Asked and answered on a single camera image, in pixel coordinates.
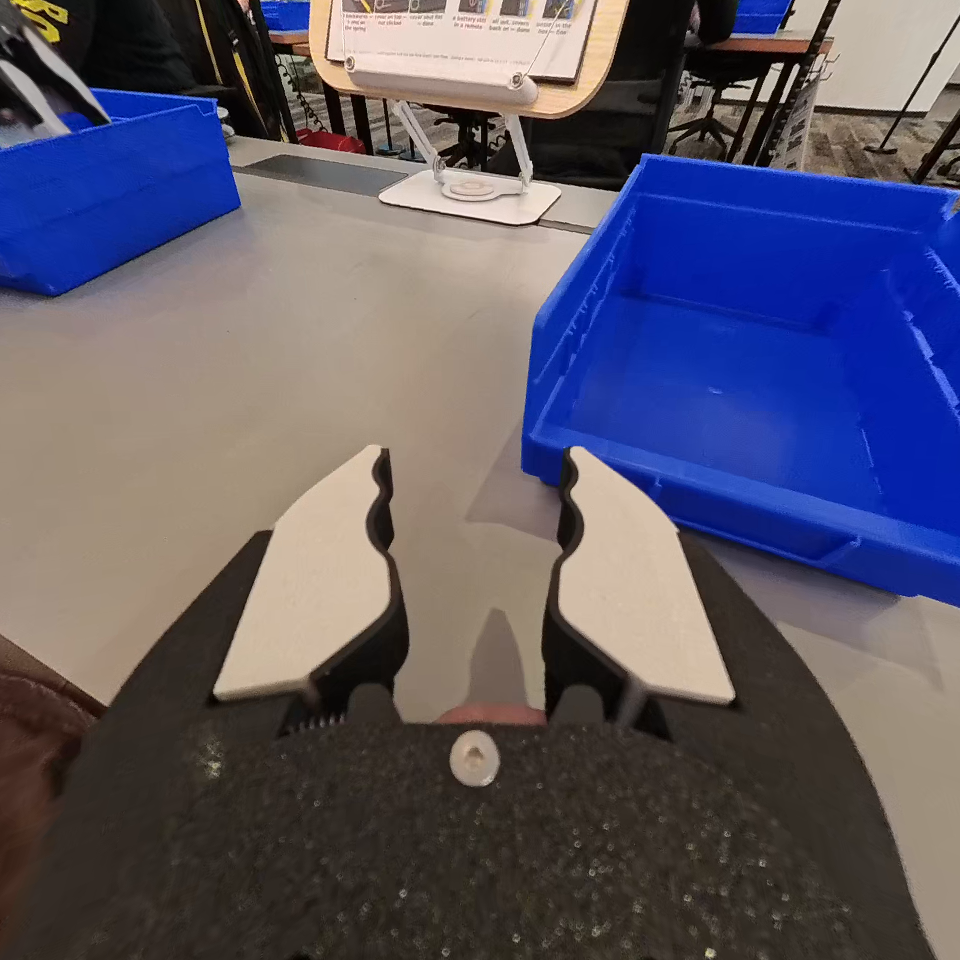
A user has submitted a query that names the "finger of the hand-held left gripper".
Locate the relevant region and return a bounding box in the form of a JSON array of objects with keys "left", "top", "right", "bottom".
[{"left": 0, "top": 58, "right": 76, "bottom": 150}]

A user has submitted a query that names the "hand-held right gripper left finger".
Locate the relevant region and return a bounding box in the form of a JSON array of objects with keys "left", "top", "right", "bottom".
[{"left": 212, "top": 444, "right": 410, "bottom": 717}]

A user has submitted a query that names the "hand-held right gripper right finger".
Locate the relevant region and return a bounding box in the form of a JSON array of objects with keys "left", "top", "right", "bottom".
[{"left": 541, "top": 446, "right": 738, "bottom": 729}]

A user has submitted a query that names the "grey desk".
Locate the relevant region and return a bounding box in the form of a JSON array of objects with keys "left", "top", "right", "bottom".
[{"left": 0, "top": 135, "right": 960, "bottom": 901}]

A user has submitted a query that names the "blue plastic bin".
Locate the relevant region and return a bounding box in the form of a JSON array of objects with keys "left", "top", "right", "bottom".
[
  {"left": 0, "top": 86, "right": 243, "bottom": 297},
  {"left": 521, "top": 153, "right": 960, "bottom": 609}
]

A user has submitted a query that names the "black backpack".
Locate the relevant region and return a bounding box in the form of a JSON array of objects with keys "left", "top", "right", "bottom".
[{"left": 525, "top": 75, "right": 672, "bottom": 189}]

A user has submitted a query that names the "wooden board with instruction sheet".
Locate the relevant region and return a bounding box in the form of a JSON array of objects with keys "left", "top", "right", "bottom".
[{"left": 307, "top": 0, "right": 633, "bottom": 121}]

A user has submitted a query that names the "black office chair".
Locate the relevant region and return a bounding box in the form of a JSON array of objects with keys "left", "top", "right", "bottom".
[{"left": 667, "top": 41, "right": 789, "bottom": 162}]

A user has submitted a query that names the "dark desk cable panel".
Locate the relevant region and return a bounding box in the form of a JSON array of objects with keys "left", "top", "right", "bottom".
[{"left": 241, "top": 153, "right": 601, "bottom": 235}]

